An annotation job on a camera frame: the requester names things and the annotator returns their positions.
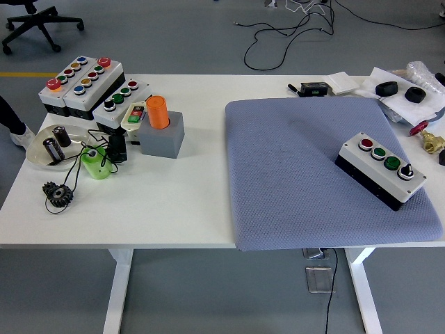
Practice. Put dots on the white four-button control box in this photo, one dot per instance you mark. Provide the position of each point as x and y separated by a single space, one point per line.
382 163

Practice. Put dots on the grey-blue textured mat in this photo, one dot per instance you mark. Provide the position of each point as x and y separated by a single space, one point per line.
295 174

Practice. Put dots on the person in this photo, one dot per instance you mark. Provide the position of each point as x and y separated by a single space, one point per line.
7 115

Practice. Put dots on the brown capacitor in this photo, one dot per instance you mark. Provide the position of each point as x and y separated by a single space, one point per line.
62 137

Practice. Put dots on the small black fitting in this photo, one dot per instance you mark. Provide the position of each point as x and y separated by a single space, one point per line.
442 156

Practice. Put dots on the cream red-green switch box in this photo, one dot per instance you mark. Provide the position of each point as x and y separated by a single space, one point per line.
130 129

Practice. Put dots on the small black adapter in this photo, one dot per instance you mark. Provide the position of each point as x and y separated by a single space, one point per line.
117 148

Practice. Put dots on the white flat switch plate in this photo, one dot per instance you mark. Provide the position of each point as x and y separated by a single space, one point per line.
342 83

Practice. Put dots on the green plastic cylinder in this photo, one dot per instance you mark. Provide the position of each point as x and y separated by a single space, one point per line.
99 168

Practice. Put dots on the grey block with hole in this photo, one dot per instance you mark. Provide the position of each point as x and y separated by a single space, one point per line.
160 142

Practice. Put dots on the black device green label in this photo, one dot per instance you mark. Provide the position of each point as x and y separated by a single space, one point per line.
313 89

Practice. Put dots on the clear plastic bag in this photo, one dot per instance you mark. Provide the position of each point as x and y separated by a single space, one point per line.
393 116

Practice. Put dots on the black grey capacitor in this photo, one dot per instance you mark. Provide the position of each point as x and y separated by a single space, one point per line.
54 150

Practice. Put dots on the metal floor outlet box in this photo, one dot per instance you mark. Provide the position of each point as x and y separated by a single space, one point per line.
314 254

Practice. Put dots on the black office chair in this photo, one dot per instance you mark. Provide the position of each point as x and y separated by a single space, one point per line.
33 17

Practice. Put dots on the orange cylinder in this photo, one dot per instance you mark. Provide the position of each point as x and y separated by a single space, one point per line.
157 113

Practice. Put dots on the five-button box with red stop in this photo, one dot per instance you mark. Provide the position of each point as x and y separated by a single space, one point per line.
104 79

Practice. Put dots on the white control box black knob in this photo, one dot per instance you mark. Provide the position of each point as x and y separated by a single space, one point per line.
101 117

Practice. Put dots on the clear shallow bowl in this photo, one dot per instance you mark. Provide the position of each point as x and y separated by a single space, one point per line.
38 150

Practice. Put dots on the white paper sheet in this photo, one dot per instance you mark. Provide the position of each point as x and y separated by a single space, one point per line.
400 104

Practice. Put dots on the five-button box with orange-ringed stop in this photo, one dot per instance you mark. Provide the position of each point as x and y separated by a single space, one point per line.
50 97

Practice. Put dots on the white table leg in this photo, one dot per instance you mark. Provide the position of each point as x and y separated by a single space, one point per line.
363 288
118 288

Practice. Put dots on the metal floor outlet plate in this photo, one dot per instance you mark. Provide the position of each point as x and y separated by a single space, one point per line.
318 280

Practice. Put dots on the bubble wrap roll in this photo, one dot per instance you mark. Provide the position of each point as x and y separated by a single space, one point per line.
420 74

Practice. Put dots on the black bevel gear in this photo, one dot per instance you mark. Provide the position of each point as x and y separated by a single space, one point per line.
52 195

